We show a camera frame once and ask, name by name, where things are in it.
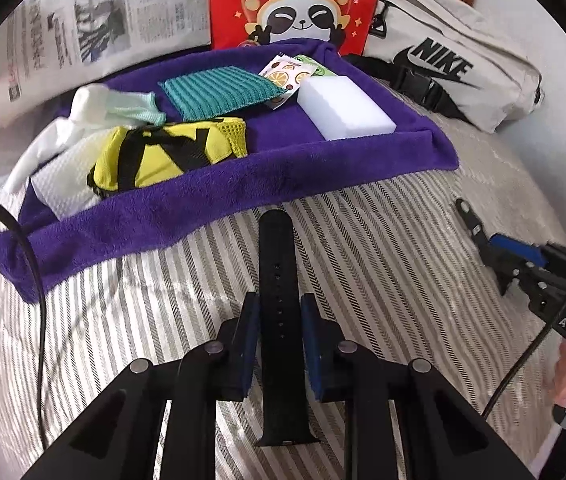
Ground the fruit print wipe packet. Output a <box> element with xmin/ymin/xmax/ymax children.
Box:
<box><xmin>258</xmin><ymin>54</ymin><xmax>316</xmax><ymax>110</ymax></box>

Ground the red panda print bag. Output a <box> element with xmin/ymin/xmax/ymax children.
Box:
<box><xmin>208</xmin><ymin>0</ymin><xmax>384</xmax><ymax>57</ymax></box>

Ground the black cable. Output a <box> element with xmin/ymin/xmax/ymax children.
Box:
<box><xmin>480</xmin><ymin>240</ymin><xmax>566</xmax><ymax>418</ymax></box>
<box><xmin>0</xmin><ymin>188</ymin><xmax>49</xmax><ymax>453</ymax></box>

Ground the newspaper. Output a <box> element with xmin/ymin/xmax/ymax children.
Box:
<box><xmin>0</xmin><ymin>0</ymin><xmax>214</xmax><ymax>128</ymax></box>

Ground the purple towel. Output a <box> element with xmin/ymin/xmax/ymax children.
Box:
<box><xmin>0</xmin><ymin>42</ymin><xmax>460</xmax><ymax>304</ymax></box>

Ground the yellow mesh pouch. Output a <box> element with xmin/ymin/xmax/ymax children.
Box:
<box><xmin>86</xmin><ymin>116</ymin><xmax>249</xmax><ymax>193</ymax></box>

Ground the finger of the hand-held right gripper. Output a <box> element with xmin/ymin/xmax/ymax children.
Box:
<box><xmin>490</xmin><ymin>234</ymin><xmax>548</xmax><ymax>295</ymax></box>
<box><xmin>455</xmin><ymin>199</ymin><xmax>501</xmax><ymax>263</ymax></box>

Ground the white foam sponge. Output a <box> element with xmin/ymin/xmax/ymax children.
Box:
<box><xmin>296</xmin><ymin>75</ymin><xmax>397</xmax><ymax>142</ymax></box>

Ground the black watch strap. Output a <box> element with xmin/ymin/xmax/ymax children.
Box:
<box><xmin>254</xmin><ymin>210</ymin><xmax>321</xmax><ymax>448</ymax></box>

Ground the green tissue pack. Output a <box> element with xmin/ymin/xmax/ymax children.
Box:
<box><xmin>293</xmin><ymin>55</ymin><xmax>336</xmax><ymax>81</ymax></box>

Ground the teal striped cleaning cloth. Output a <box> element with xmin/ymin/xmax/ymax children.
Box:
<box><xmin>157</xmin><ymin>65</ymin><xmax>288</xmax><ymax>122</ymax></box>

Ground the white textured cloth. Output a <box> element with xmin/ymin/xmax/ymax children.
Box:
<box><xmin>8</xmin><ymin>84</ymin><xmax>114</xmax><ymax>221</ymax></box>

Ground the pale green cloth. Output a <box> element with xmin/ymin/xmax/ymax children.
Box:
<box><xmin>103</xmin><ymin>92</ymin><xmax>168</xmax><ymax>126</ymax></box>

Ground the beige waist bag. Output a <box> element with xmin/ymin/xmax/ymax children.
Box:
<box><xmin>345</xmin><ymin>0</ymin><xmax>546</xmax><ymax>134</ymax></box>

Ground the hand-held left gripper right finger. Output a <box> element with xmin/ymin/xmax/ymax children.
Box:
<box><xmin>299</xmin><ymin>292</ymin><xmax>536</xmax><ymax>480</ymax></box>

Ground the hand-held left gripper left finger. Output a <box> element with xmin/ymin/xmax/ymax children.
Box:
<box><xmin>20</xmin><ymin>292</ymin><xmax>264</xmax><ymax>480</ymax></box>

